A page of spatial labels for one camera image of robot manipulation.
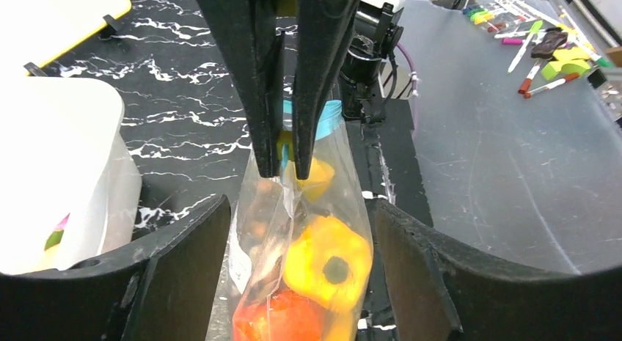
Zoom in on small orange pumpkin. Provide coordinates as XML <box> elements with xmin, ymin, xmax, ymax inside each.
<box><xmin>232</xmin><ymin>290</ymin><xmax>326</xmax><ymax>341</ymax></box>

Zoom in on small whiteboard wooden frame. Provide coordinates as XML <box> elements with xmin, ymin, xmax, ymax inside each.
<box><xmin>1</xmin><ymin>0</ymin><xmax>131</xmax><ymax>78</ymax></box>

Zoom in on yellow banana bunch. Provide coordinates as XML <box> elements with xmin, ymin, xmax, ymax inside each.
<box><xmin>323</xmin><ymin>312</ymin><xmax>359</xmax><ymax>341</ymax></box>

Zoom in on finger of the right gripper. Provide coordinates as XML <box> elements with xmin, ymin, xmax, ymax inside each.
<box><xmin>196</xmin><ymin>0</ymin><xmax>285</xmax><ymax>177</ymax></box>
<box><xmin>292</xmin><ymin>0</ymin><xmax>359</xmax><ymax>180</ymax></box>

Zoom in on yellow green foam block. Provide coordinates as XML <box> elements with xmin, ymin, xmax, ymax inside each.
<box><xmin>541</xmin><ymin>59</ymin><xmax>591</xmax><ymax>81</ymax></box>

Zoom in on yellow bell pepper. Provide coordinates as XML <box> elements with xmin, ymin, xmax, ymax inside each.
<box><xmin>283</xmin><ymin>216</ymin><xmax>373</xmax><ymax>312</ymax></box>

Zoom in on clear zip top bag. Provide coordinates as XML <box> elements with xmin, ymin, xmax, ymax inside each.
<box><xmin>227</xmin><ymin>100</ymin><xmax>373</xmax><ymax>340</ymax></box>

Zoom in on white plastic bin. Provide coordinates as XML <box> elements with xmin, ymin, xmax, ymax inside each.
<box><xmin>1</xmin><ymin>77</ymin><xmax>142</xmax><ymax>275</ymax></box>

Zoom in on green highlighter marker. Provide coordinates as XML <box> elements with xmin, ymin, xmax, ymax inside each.
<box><xmin>507</xmin><ymin>20</ymin><xmax>543</xmax><ymax>74</ymax></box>

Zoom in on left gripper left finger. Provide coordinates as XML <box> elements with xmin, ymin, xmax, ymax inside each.
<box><xmin>1</xmin><ymin>196</ymin><xmax>231</xmax><ymax>340</ymax></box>

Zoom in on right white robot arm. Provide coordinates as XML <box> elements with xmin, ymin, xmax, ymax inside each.
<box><xmin>196</xmin><ymin>0</ymin><xmax>404</xmax><ymax>180</ymax></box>

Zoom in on purple toy eggplant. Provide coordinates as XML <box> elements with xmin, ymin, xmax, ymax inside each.
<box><xmin>44</xmin><ymin>214</ymin><xmax>70</xmax><ymax>251</ymax></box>

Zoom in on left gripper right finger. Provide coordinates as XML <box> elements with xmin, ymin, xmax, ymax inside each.
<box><xmin>374</xmin><ymin>200</ymin><xmax>621</xmax><ymax>340</ymax></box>

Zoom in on red capped marker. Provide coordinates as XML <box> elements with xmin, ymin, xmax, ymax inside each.
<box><xmin>523</xmin><ymin>73</ymin><xmax>580</xmax><ymax>99</ymax></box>

